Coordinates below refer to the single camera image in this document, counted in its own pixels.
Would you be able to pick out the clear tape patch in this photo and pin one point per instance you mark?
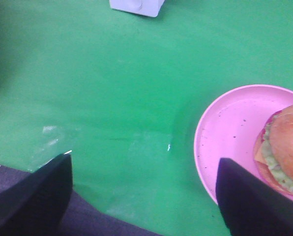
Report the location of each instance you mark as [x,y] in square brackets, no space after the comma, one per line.
[142,175]
[54,140]

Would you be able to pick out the burger with lettuce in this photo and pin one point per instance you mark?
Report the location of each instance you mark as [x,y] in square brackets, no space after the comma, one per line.
[273,151]

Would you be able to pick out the pink speckled plate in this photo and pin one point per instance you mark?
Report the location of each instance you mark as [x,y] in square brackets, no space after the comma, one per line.
[229,128]

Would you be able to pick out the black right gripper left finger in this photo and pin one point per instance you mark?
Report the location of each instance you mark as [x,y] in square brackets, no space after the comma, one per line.
[35,205]

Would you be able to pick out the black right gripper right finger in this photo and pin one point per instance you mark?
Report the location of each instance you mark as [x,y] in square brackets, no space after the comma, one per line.
[248,206]

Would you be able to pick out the clear tape patch front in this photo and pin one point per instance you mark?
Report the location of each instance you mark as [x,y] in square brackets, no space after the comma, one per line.
[54,140]

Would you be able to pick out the white microwave oven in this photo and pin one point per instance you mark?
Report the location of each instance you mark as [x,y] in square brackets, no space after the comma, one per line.
[148,8]

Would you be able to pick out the clear tape patch right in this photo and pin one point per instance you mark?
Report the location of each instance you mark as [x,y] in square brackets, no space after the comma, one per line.
[142,175]

